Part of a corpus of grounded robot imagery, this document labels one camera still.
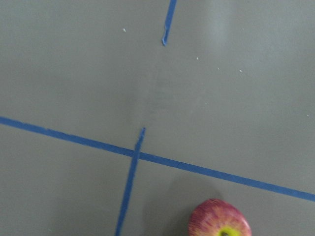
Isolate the lone red yellow apple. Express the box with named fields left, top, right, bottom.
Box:
left=188, top=199, right=252, bottom=236

